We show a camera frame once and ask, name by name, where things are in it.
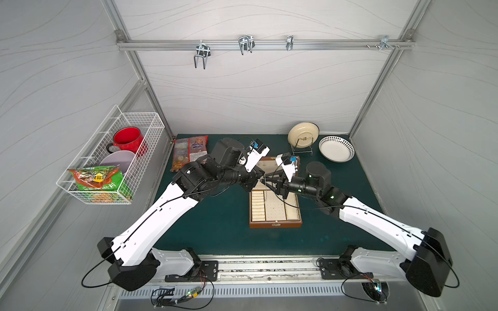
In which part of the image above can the cream plate on stand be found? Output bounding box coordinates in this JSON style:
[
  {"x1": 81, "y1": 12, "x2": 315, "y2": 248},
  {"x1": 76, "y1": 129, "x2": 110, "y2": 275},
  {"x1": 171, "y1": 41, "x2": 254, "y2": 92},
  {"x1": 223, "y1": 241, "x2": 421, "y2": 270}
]
[{"x1": 287, "y1": 122, "x2": 320, "y2": 149}]

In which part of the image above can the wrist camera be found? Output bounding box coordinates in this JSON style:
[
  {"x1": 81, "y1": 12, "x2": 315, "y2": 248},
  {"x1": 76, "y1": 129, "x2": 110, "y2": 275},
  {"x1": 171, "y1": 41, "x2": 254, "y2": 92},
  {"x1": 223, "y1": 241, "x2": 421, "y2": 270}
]
[
  {"x1": 275, "y1": 153, "x2": 298, "y2": 181},
  {"x1": 244, "y1": 139, "x2": 270, "y2": 172}
]

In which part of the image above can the green snack bag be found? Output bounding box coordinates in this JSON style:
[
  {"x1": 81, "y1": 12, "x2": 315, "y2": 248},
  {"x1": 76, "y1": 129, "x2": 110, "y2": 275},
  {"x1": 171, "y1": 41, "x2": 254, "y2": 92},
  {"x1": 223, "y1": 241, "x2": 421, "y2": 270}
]
[{"x1": 67, "y1": 166, "x2": 133, "y2": 204}]

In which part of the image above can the electronics board with wires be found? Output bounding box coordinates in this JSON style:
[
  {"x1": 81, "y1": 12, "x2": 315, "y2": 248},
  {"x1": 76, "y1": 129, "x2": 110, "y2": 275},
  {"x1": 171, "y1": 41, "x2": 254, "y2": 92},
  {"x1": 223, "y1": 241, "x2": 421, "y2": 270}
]
[{"x1": 150, "y1": 286, "x2": 203, "y2": 307}]

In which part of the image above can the white bowl dotted rim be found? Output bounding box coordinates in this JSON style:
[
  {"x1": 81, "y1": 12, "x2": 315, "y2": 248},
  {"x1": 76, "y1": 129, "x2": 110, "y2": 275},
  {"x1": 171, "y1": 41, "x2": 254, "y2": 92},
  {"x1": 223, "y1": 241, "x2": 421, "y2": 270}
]
[{"x1": 319, "y1": 136, "x2": 355, "y2": 163}]

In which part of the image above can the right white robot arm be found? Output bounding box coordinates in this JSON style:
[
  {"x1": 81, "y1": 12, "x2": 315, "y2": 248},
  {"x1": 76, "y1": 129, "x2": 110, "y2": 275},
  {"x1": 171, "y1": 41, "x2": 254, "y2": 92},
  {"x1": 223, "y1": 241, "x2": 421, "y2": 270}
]
[{"x1": 264, "y1": 161, "x2": 455, "y2": 298}]

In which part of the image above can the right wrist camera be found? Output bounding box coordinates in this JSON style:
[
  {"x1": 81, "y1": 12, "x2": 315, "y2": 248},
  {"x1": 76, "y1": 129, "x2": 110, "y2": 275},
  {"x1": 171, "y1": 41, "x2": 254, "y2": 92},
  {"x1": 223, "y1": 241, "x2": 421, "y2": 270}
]
[{"x1": 275, "y1": 153, "x2": 298, "y2": 181}]

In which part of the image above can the metal hook centre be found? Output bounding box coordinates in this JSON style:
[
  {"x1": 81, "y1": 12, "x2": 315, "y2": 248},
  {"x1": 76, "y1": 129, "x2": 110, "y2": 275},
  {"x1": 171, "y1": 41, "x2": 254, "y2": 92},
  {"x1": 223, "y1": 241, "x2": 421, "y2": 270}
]
[{"x1": 238, "y1": 35, "x2": 255, "y2": 55}]

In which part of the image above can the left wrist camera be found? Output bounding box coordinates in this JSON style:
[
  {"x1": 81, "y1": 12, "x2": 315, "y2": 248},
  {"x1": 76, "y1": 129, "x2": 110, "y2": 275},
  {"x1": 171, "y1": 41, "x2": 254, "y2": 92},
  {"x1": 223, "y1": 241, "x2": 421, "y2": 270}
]
[{"x1": 244, "y1": 139, "x2": 270, "y2": 172}]

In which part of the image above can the red candy bag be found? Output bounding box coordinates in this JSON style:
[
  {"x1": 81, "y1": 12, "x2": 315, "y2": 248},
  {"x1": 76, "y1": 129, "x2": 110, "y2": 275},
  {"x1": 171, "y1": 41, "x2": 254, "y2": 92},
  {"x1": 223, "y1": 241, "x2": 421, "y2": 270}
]
[{"x1": 171, "y1": 136, "x2": 209, "y2": 172}]

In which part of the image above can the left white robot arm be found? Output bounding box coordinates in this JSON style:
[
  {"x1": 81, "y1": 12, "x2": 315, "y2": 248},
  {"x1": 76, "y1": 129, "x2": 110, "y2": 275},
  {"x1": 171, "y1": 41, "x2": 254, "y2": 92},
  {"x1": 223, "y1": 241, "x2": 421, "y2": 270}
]
[{"x1": 97, "y1": 137, "x2": 270, "y2": 291}]

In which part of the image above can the small metal hook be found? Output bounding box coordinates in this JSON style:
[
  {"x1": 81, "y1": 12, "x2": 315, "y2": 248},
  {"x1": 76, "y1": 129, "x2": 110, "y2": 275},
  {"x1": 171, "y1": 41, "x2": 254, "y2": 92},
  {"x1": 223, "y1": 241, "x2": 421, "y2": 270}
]
[{"x1": 286, "y1": 35, "x2": 294, "y2": 51}]

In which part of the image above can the aluminium top rail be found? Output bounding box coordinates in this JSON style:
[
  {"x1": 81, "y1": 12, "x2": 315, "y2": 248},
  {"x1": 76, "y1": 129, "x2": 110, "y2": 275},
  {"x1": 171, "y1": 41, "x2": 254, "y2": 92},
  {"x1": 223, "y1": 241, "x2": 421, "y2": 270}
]
[{"x1": 117, "y1": 38, "x2": 416, "y2": 52}]

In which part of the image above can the metal bracket hook right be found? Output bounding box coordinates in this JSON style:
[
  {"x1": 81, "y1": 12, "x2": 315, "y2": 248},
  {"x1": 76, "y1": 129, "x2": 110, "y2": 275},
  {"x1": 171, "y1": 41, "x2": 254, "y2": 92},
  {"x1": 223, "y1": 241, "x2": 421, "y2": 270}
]
[{"x1": 365, "y1": 36, "x2": 401, "y2": 51}]

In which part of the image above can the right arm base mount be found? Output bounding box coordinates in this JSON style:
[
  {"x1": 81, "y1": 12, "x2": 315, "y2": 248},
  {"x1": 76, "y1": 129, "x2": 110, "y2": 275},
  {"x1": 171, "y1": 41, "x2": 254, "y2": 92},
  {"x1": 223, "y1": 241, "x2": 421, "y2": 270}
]
[{"x1": 315, "y1": 245, "x2": 374, "y2": 280}]

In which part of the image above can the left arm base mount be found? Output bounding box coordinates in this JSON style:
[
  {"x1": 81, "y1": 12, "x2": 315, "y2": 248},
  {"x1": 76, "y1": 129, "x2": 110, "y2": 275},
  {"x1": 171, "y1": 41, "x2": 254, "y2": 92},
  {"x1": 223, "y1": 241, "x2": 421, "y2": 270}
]
[{"x1": 165, "y1": 260, "x2": 219, "y2": 282}]

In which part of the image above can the wire plate stand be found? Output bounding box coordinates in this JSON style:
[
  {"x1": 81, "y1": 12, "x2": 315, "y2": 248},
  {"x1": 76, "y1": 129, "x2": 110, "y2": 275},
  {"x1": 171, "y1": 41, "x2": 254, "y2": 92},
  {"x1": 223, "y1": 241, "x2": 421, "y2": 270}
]
[{"x1": 291, "y1": 137, "x2": 313, "y2": 155}]

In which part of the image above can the metal double hook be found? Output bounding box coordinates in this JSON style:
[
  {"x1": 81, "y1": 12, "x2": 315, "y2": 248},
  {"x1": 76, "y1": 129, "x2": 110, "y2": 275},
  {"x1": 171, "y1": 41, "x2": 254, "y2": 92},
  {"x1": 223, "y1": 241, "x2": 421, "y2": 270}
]
[{"x1": 193, "y1": 43, "x2": 211, "y2": 69}]

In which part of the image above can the red enamel mug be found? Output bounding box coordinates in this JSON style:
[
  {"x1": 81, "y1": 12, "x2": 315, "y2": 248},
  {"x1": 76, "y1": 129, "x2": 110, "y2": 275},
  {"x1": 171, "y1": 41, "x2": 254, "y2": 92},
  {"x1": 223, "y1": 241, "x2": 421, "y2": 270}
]
[{"x1": 106, "y1": 126, "x2": 149, "y2": 157}]

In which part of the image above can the grey plate in basket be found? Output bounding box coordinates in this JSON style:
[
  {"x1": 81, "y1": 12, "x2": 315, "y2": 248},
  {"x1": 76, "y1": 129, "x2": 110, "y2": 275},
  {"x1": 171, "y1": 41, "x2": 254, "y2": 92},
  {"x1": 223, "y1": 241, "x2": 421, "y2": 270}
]
[{"x1": 99, "y1": 150, "x2": 135, "y2": 174}]

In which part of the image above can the brown wooden jewelry box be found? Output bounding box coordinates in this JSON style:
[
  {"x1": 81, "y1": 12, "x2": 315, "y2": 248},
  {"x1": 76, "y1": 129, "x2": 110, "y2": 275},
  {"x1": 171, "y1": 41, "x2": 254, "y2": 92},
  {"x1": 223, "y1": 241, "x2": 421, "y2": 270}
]
[{"x1": 249, "y1": 180, "x2": 303, "y2": 229}]

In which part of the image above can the white wire wall basket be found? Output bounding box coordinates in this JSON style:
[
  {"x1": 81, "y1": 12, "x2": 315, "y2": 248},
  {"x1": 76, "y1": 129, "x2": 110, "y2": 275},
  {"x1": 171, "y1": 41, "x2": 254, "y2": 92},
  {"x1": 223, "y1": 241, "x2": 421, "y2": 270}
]
[{"x1": 57, "y1": 106, "x2": 165, "y2": 205}]

